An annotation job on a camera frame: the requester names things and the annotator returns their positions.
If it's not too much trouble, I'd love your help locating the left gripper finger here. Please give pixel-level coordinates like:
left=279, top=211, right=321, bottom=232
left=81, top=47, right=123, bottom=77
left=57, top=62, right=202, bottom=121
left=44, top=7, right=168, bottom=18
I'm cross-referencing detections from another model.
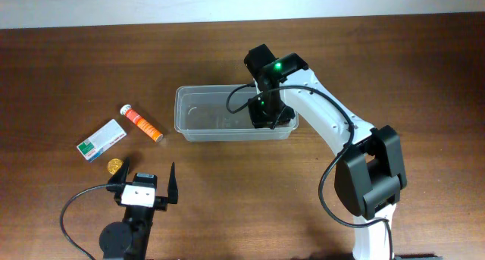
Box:
left=160, top=162, right=179, bottom=205
left=106, top=158, right=130, bottom=192

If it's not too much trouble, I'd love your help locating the gold foil coin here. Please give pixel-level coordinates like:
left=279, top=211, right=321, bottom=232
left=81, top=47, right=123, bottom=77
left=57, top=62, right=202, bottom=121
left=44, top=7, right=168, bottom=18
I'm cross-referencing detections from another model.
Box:
left=107, top=158, right=124, bottom=175

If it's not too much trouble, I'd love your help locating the white green medicine box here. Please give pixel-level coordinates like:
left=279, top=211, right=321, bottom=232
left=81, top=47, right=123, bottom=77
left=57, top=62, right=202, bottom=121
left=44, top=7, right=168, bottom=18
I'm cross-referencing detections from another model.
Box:
left=77, top=119, right=127, bottom=162

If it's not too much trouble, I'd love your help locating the orange tablet tube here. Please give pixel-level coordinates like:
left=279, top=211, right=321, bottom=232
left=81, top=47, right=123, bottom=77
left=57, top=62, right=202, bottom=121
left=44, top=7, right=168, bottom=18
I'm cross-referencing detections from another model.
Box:
left=120, top=104, right=164, bottom=143

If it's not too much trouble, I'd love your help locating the clear plastic container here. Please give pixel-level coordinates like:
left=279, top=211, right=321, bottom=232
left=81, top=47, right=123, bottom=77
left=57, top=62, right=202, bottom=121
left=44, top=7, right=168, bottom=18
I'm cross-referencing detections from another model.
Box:
left=174, top=85, right=299, bottom=142

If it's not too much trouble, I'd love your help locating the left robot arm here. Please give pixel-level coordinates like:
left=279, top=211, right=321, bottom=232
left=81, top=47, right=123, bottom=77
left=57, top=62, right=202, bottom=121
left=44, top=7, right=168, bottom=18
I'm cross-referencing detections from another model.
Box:
left=99, top=158, right=179, bottom=260

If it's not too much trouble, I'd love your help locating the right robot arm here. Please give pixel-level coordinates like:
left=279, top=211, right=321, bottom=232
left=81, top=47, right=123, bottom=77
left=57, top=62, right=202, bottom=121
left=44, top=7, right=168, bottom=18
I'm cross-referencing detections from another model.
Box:
left=244, top=44, right=407, bottom=259

